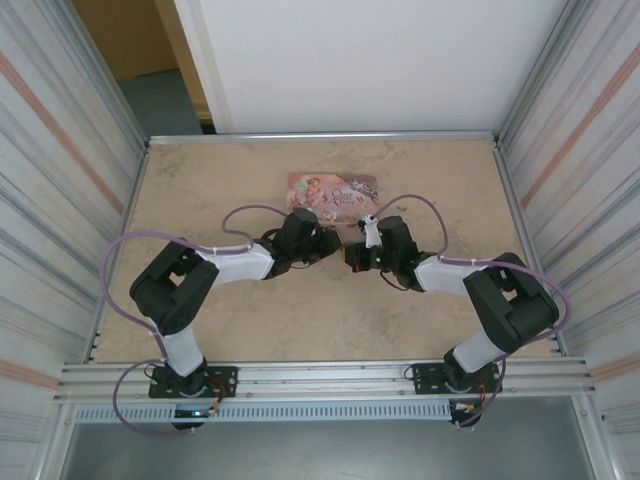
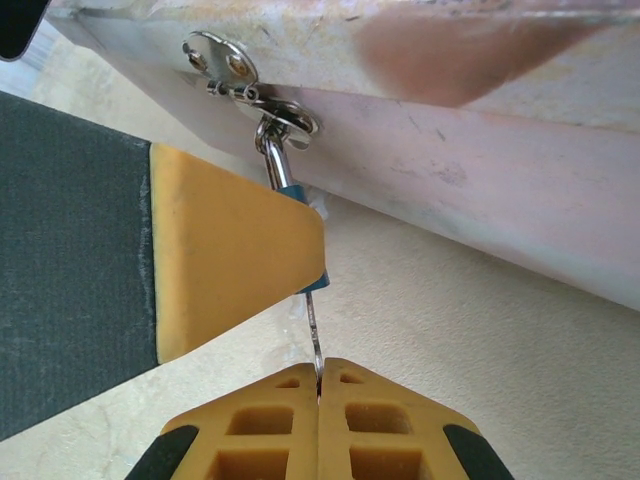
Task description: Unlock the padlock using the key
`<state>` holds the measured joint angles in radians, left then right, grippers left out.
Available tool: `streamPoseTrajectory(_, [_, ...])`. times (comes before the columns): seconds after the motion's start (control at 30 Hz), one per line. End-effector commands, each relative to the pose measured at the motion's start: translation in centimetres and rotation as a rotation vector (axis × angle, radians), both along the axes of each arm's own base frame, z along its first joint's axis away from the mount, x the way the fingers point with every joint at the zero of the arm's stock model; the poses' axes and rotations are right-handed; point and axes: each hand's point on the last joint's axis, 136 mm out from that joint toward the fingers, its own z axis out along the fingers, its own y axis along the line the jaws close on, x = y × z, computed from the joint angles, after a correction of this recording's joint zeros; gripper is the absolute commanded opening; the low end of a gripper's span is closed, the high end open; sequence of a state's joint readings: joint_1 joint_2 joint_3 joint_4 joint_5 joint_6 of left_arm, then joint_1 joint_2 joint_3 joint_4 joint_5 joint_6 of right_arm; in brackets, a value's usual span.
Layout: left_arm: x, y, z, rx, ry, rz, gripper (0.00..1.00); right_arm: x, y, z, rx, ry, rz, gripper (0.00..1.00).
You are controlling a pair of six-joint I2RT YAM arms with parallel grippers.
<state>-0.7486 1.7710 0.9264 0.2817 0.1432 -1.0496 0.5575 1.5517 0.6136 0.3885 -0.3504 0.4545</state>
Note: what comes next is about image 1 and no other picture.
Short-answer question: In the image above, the grey metal lower sheet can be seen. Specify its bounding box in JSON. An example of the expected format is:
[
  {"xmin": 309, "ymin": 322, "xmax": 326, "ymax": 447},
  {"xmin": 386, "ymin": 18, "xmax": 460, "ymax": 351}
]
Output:
[{"xmin": 59, "ymin": 397, "xmax": 601, "ymax": 480}]

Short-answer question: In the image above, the grey slotted cable duct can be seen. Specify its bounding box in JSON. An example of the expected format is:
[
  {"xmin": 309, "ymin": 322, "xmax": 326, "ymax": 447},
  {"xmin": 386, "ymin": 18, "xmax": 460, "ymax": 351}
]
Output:
[{"xmin": 73, "ymin": 402, "xmax": 454, "ymax": 425}]

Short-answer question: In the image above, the aluminium table side rail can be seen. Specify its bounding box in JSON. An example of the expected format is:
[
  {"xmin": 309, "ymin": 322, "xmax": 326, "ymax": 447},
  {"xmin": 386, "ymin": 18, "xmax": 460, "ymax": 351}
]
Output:
[
  {"xmin": 91, "ymin": 142, "xmax": 151, "ymax": 362},
  {"xmin": 492, "ymin": 137, "xmax": 564, "ymax": 357}
]

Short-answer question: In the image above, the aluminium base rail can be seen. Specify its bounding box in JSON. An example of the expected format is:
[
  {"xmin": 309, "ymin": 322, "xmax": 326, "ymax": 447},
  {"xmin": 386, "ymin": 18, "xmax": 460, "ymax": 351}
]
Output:
[{"xmin": 58, "ymin": 360, "xmax": 597, "ymax": 402}]

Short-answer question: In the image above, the white wall panel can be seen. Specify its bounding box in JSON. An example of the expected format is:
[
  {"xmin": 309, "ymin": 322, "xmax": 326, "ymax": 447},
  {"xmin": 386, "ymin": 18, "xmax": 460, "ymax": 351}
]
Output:
[{"xmin": 172, "ymin": 0, "xmax": 571, "ymax": 135}]

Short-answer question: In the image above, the brown cardboard board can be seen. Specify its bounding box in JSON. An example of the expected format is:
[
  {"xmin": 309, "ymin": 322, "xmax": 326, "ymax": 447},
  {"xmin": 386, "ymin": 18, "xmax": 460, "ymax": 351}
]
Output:
[{"xmin": 73, "ymin": 0, "xmax": 180, "ymax": 81}]

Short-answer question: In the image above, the red orange wire bundle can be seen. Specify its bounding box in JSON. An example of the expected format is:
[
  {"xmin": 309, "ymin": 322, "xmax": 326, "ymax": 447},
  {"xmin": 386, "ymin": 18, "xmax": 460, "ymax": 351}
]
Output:
[
  {"xmin": 207, "ymin": 378, "xmax": 237, "ymax": 414},
  {"xmin": 463, "ymin": 381, "xmax": 494, "ymax": 414}
]

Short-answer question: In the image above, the aluminium table edge rail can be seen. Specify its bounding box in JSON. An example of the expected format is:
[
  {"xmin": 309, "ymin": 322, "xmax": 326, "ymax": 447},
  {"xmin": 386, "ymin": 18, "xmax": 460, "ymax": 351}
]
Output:
[{"xmin": 146, "ymin": 130, "xmax": 503, "ymax": 147}]

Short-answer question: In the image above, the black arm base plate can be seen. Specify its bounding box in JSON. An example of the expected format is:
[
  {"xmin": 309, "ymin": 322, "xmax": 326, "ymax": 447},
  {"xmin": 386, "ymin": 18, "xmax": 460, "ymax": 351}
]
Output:
[
  {"xmin": 410, "ymin": 362, "xmax": 502, "ymax": 396},
  {"xmin": 148, "ymin": 366, "xmax": 239, "ymax": 400}
]

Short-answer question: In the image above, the translucent corrugated side panel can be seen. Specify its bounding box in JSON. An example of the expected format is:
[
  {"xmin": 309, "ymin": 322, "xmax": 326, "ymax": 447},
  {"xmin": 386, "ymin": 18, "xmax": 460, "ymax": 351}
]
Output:
[
  {"xmin": 0, "ymin": 0, "xmax": 146, "ymax": 480},
  {"xmin": 499, "ymin": 0, "xmax": 640, "ymax": 480}
]

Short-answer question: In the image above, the pink printed tin box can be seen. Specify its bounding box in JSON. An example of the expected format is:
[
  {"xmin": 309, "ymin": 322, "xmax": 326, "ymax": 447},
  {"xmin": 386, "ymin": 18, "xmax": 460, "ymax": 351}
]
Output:
[{"xmin": 286, "ymin": 172, "xmax": 380, "ymax": 230}]

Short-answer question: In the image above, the aluminium frame post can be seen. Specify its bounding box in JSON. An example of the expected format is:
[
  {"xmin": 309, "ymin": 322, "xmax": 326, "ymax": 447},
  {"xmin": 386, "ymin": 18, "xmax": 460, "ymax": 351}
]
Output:
[
  {"xmin": 67, "ymin": 0, "xmax": 151, "ymax": 151},
  {"xmin": 497, "ymin": 0, "xmax": 594, "ymax": 146}
]

